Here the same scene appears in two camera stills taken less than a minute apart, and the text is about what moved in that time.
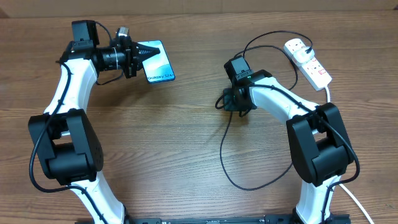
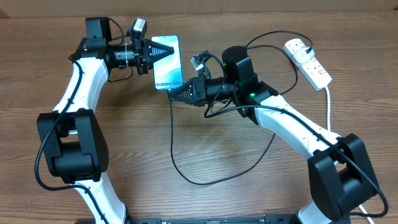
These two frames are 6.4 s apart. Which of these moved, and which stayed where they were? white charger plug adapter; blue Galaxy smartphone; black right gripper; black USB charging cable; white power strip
Moved: blue Galaxy smartphone; black right gripper; black USB charging cable
Stayed: white charger plug adapter; white power strip
